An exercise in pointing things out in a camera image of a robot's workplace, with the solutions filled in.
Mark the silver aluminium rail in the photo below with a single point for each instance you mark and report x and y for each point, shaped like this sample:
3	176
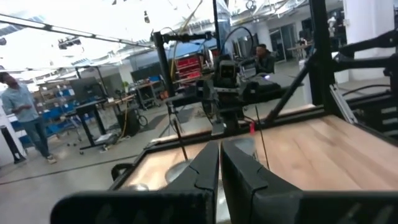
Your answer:
342	104

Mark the black computer tower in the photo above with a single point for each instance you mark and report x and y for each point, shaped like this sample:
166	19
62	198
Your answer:
129	123

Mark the red bin rack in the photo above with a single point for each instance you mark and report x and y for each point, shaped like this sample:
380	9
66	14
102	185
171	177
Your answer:
188	67

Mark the black aluminium rig frame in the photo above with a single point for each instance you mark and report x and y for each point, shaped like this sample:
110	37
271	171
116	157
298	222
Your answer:
320	46

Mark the large dark display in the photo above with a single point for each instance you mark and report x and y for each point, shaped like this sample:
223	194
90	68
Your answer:
146	72

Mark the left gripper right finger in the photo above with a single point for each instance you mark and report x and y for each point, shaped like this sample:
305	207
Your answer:
245	193

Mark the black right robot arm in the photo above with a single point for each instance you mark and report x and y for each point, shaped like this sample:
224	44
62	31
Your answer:
231	121

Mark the small red tag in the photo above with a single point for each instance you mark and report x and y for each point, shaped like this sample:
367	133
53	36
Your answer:
252	129

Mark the black computer monitor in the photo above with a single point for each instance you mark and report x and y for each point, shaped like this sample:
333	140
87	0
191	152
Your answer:
84	90

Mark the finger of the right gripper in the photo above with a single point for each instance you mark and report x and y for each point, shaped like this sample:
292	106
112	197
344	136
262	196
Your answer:
222	93
232	93

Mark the plain black floor mat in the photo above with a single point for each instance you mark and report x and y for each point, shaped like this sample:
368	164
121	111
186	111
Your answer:
158	122

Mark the black standing desk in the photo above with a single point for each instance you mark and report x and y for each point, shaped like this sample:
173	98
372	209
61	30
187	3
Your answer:
88	130

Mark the black tower stand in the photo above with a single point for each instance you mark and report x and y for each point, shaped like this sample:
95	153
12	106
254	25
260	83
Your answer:
11	143

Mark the blue storage bin rack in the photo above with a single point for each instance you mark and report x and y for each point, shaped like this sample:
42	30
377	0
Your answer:
57	113

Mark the wooden-top desk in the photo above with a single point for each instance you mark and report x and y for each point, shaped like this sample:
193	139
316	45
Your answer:
122	100

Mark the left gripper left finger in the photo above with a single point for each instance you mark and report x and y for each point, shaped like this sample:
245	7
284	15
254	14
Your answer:
199	186

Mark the black-framed wooden shelf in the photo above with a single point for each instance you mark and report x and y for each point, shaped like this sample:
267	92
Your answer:
182	143

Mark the black ceiling spotlight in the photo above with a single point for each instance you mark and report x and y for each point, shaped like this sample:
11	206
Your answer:
70	43

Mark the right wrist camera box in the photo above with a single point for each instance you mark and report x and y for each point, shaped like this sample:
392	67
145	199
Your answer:
227	70

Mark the person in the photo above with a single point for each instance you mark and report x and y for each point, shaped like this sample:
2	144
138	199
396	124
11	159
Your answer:
21	102
265	63

